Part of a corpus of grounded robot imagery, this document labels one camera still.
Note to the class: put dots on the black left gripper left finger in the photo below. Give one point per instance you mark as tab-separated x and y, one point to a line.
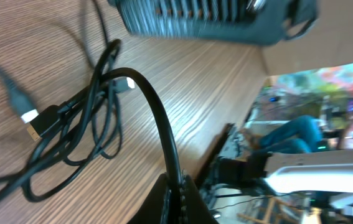
155	208

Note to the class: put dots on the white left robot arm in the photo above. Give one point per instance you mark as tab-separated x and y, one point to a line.
330	171

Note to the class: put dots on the person in blue jeans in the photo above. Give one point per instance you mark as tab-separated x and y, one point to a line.
298	136

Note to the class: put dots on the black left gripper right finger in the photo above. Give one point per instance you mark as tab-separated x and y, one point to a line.
193	208

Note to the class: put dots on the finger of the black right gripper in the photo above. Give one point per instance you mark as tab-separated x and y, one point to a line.
263	22

